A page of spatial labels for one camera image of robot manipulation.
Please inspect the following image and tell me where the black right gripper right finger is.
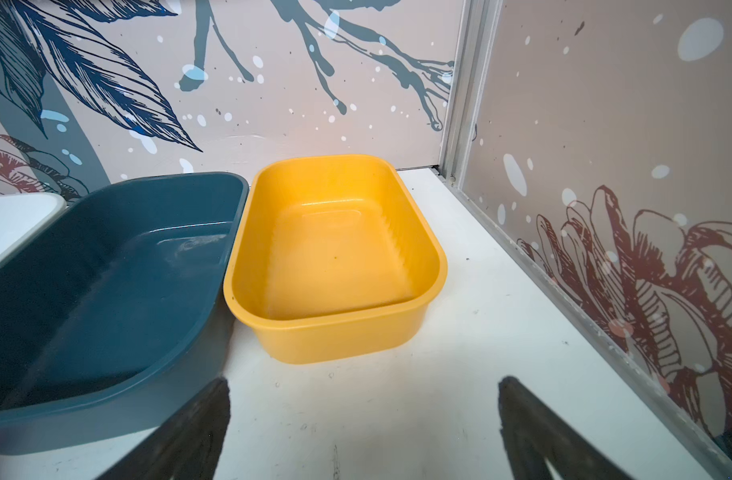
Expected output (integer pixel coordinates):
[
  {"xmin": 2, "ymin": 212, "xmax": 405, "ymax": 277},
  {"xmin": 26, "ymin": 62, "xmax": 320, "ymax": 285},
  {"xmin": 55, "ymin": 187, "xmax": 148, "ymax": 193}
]
[{"xmin": 498, "ymin": 376, "xmax": 631, "ymax": 480}]

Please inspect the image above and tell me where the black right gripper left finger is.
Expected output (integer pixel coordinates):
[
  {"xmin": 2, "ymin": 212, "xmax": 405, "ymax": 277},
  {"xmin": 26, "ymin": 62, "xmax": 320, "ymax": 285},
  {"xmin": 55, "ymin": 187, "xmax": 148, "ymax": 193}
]
[{"xmin": 100, "ymin": 377, "xmax": 231, "ymax": 479}]

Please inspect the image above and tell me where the teal plastic bin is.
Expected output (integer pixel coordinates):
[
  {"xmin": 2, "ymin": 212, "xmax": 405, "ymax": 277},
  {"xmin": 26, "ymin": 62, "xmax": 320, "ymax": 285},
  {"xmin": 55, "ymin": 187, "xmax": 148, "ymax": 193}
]
[{"xmin": 0, "ymin": 172, "xmax": 249, "ymax": 455}]

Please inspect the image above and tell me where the yellow plastic bin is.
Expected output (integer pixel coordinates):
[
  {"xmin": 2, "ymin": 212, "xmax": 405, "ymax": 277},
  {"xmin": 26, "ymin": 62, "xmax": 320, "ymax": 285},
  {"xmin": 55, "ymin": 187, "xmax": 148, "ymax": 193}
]
[{"xmin": 223, "ymin": 154, "xmax": 448, "ymax": 364}]

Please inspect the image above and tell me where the white plastic bin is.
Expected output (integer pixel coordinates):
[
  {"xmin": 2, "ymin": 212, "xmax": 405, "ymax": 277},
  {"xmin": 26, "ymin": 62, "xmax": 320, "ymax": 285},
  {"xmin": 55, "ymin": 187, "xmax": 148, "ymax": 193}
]
[{"xmin": 0, "ymin": 193, "xmax": 67, "ymax": 263}]

